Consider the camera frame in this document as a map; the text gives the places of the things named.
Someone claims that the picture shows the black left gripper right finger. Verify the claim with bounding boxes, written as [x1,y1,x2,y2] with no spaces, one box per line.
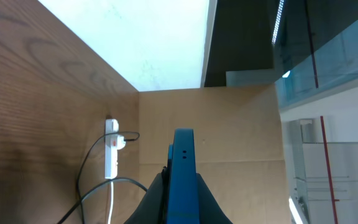
[196,173,232,224]

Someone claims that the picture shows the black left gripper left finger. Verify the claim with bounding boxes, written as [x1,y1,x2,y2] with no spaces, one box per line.
[124,171,168,224]

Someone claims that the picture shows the blue Galaxy smartphone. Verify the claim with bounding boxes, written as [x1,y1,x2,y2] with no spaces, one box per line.
[166,128,200,224]

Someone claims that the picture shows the white USB charger adapter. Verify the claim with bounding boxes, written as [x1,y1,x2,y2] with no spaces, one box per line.
[110,134,126,150]

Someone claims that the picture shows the brown cardboard side panel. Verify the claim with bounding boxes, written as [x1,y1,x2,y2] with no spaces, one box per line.
[139,85,291,223]

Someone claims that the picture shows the white power strip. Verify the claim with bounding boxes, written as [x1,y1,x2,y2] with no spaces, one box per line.
[104,119,119,179]

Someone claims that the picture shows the red vertical pole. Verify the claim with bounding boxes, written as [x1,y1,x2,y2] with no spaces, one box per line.
[304,0,338,224]

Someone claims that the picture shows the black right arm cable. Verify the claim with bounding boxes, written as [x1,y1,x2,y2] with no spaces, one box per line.
[56,177,149,224]

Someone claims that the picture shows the white power strip cord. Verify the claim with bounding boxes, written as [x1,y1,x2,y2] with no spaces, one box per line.
[106,178,114,224]

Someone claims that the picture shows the black USB charging cable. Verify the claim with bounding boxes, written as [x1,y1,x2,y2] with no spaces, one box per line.
[76,131,140,224]

